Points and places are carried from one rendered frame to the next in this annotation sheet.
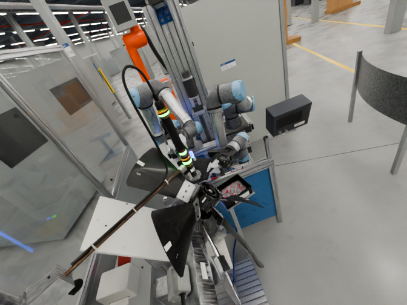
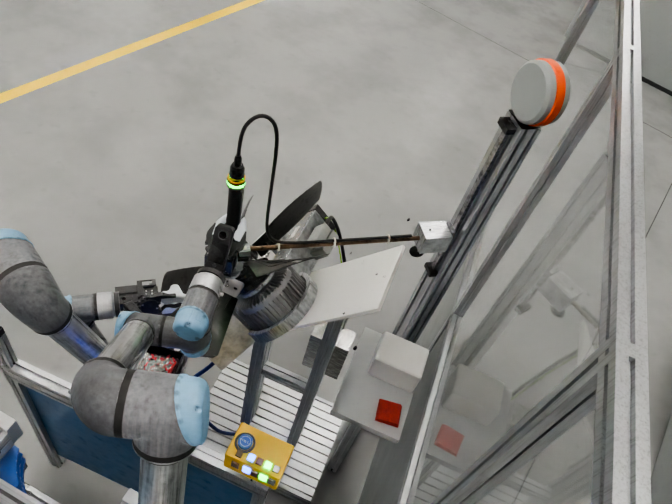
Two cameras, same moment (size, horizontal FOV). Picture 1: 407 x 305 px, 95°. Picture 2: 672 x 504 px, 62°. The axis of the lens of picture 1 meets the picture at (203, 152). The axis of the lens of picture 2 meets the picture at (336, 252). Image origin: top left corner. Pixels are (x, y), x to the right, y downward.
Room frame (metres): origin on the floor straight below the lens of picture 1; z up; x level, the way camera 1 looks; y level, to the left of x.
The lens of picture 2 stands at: (1.64, 0.47, 2.56)
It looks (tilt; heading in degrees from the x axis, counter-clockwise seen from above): 48 degrees down; 187
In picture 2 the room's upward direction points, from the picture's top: 17 degrees clockwise
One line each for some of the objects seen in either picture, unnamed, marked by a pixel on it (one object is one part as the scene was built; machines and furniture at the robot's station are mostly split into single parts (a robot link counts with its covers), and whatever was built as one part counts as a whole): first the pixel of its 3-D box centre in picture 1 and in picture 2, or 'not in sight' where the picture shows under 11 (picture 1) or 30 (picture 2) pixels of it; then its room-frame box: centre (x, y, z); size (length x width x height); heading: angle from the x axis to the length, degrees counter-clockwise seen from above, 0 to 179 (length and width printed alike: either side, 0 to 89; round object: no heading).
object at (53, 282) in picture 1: (49, 289); (434, 237); (0.36, 0.60, 1.35); 0.10 x 0.07 x 0.08; 124
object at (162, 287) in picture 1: (177, 290); (328, 348); (0.49, 0.42, 0.73); 0.15 x 0.09 x 0.22; 89
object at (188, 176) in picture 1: (189, 170); (232, 259); (0.71, 0.09, 1.31); 0.09 x 0.07 x 0.10; 124
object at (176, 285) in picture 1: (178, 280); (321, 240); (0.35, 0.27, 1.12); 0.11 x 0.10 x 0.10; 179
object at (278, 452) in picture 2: not in sight; (258, 456); (1.08, 0.37, 1.02); 0.16 x 0.10 x 0.11; 89
